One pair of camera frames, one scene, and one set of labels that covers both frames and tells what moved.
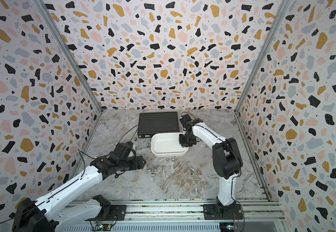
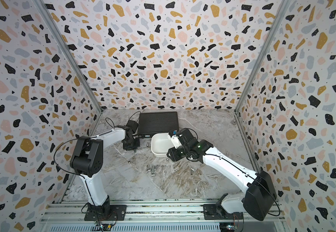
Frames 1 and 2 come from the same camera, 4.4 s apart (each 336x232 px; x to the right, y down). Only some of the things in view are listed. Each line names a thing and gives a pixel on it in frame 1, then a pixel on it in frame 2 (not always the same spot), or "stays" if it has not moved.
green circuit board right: (231, 227) stays
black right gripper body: (184, 140) to (177, 154)
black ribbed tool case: (149, 123) stays
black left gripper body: (133, 163) to (133, 144)
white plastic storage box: (167, 144) stays
